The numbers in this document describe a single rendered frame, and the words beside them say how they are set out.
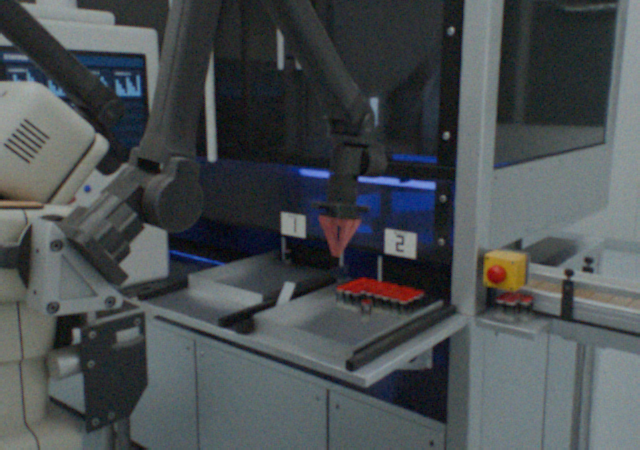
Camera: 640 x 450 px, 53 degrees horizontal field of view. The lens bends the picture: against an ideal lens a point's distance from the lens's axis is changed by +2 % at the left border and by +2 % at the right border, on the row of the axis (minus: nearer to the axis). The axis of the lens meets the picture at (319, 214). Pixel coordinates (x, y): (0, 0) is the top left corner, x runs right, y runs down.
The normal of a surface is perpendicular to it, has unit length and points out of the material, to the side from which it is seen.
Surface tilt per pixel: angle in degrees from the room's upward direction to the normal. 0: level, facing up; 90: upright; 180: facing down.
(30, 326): 90
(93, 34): 90
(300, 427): 90
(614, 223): 90
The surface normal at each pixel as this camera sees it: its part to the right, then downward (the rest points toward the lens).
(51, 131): 0.72, 0.14
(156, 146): -0.61, -0.07
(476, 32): -0.63, 0.15
